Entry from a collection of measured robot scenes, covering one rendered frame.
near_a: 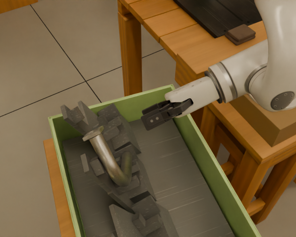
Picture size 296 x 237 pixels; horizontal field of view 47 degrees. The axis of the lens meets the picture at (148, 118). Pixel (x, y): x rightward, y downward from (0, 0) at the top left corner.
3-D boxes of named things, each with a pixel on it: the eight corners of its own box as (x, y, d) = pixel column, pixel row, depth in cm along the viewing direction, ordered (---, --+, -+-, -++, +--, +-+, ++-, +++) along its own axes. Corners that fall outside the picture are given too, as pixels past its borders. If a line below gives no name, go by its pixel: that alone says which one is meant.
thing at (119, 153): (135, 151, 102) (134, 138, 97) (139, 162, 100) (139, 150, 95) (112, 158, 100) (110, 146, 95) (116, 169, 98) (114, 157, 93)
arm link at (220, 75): (214, 62, 75) (202, 68, 75) (223, 61, 66) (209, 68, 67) (230, 96, 76) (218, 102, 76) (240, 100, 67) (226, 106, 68)
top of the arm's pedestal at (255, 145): (329, 127, 121) (333, 120, 118) (259, 165, 111) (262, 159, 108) (267, 73, 138) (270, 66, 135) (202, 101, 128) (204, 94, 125)
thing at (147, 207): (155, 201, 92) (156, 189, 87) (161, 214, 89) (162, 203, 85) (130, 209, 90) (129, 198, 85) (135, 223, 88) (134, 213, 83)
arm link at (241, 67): (241, 108, 70) (223, 82, 77) (301, 80, 69) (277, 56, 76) (234, 79, 65) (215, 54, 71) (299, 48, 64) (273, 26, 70)
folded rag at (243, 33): (236, 46, 135) (237, 40, 133) (223, 35, 139) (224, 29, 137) (255, 38, 138) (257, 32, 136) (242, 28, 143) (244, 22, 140)
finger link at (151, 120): (170, 102, 68) (140, 116, 68) (171, 103, 64) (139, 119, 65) (177, 116, 68) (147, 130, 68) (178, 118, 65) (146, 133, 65)
